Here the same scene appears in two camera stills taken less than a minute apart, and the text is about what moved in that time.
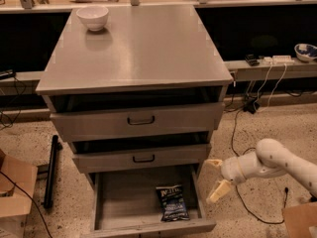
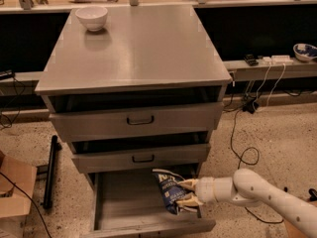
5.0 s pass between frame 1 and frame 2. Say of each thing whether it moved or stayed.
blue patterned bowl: stayed
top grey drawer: stayed
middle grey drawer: stayed
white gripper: moved
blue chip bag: moved
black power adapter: stayed
